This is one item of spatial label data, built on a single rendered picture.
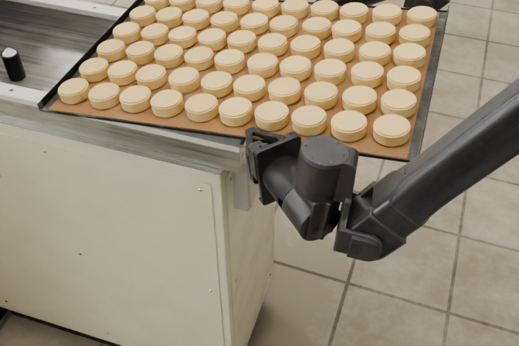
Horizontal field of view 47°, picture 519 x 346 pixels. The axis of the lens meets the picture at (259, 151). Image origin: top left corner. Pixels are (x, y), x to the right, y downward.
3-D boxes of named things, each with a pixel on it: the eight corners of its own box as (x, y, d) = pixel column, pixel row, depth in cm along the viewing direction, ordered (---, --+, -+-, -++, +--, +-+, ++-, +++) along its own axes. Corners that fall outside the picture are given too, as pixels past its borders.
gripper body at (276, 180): (256, 198, 84) (281, 233, 79) (249, 144, 77) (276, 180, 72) (297, 181, 85) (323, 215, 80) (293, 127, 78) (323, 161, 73)
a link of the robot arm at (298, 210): (301, 251, 73) (340, 239, 75) (310, 210, 68) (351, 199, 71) (275, 214, 77) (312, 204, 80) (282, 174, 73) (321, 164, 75)
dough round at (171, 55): (151, 60, 104) (148, 50, 102) (176, 49, 105) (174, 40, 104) (164, 72, 100) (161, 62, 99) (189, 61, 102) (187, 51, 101)
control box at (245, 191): (232, 208, 110) (229, 154, 100) (270, 126, 126) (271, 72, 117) (250, 212, 109) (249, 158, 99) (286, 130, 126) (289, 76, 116)
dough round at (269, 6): (253, 20, 110) (252, 11, 109) (252, 7, 114) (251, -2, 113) (280, 17, 110) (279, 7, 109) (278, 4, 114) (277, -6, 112)
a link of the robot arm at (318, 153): (378, 266, 71) (382, 218, 77) (402, 194, 64) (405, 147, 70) (279, 242, 72) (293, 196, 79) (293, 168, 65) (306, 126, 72)
